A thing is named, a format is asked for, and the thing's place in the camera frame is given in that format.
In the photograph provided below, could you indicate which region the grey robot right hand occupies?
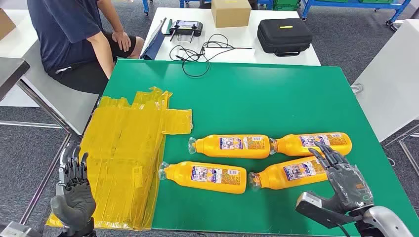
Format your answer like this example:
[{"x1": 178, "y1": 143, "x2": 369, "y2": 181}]
[{"x1": 308, "y1": 141, "x2": 375, "y2": 213}]

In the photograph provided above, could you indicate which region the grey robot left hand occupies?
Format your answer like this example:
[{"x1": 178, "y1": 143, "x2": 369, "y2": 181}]
[{"x1": 50, "y1": 141, "x2": 96, "y2": 230}]

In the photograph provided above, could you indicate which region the person's left hand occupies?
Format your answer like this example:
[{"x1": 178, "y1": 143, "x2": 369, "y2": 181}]
[{"x1": 111, "y1": 31, "x2": 132, "y2": 52}]

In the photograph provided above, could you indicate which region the orange detergent bottle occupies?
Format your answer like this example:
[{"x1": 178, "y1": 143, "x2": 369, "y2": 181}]
[
  {"x1": 158, "y1": 160, "x2": 248, "y2": 195},
  {"x1": 188, "y1": 134, "x2": 272, "y2": 160},
  {"x1": 269, "y1": 132, "x2": 353, "y2": 157},
  {"x1": 249, "y1": 156, "x2": 330, "y2": 191}
]

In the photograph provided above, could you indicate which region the dark blue folder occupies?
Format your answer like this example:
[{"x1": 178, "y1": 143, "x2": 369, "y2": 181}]
[{"x1": 140, "y1": 18, "x2": 168, "y2": 61}]

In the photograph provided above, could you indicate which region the person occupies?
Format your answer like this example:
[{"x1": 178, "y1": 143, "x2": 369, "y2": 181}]
[{"x1": 26, "y1": 0, "x2": 145, "y2": 95}]

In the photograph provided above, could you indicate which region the black remote controller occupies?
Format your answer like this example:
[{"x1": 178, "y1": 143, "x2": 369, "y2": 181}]
[{"x1": 168, "y1": 20, "x2": 204, "y2": 43}]

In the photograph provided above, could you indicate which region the yellow plastic sheet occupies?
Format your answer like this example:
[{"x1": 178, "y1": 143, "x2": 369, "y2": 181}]
[{"x1": 45, "y1": 86, "x2": 194, "y2": 231}]

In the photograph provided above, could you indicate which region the closed cardboard box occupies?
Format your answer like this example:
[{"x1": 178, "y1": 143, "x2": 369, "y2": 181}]
[{"x1": 211, "y1": 0, "x2": 252, "y2": 29}]

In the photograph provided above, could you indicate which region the dark grey table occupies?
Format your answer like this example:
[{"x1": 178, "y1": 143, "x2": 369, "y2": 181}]
[{"x1": 0, "y1": 57, "x2": 31, "y2": 102}]

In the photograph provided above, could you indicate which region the brown cardboard box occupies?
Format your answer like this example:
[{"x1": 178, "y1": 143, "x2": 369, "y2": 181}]
[{"x1": 0, "y1": 8, "x2": 16, "y2": 41}]

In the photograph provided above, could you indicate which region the white work table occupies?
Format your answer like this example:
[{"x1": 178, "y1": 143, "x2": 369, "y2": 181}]
[{"x1": 140, "y1": 7, "x2": 322, "y2": 67}]

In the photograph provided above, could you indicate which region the green table mat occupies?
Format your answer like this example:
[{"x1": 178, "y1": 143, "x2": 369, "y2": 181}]
[{"x1": 98, "y1": 59, "x2": 419, "y2": 237}]

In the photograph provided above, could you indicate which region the black zip carry case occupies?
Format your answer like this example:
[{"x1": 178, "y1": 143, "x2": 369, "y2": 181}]
[{"x1": 256, "y1": 18, "x2": 313, "y2": 57}]

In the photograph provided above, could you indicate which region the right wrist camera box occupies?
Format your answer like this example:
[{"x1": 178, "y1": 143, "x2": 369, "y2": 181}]
[{"x1": 295, "y1": 191, "x2": 362, "y2": 230}]

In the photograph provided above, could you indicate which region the black tangled cable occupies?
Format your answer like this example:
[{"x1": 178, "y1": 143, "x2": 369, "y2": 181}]
[{"x1": 169, "y1": 34, "x2": 235, "y2": 78}]

